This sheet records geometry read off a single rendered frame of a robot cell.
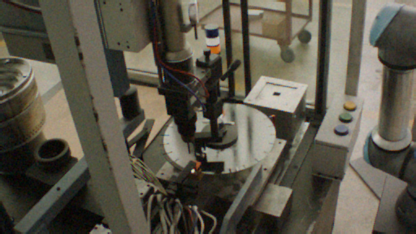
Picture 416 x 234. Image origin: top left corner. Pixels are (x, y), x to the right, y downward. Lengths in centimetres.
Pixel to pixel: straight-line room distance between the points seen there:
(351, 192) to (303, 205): 113
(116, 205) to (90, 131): 11
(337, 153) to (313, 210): 19
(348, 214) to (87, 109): 204
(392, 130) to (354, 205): 124
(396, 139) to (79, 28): 101
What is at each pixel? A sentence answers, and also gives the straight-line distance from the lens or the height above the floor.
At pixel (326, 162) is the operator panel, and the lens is 145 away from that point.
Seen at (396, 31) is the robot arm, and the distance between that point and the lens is 104.
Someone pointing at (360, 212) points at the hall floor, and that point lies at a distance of 242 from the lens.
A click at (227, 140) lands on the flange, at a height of 96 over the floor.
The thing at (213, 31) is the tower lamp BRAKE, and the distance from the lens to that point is 147.
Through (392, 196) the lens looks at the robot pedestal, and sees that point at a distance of 148.
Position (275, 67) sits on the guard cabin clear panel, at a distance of 169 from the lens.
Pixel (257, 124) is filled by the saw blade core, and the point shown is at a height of 95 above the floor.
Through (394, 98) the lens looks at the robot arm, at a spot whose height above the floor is 115.
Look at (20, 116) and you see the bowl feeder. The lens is 154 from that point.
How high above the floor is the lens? 178
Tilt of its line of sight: 36 degrees down
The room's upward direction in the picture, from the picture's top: 6 degrees counter-clockwise
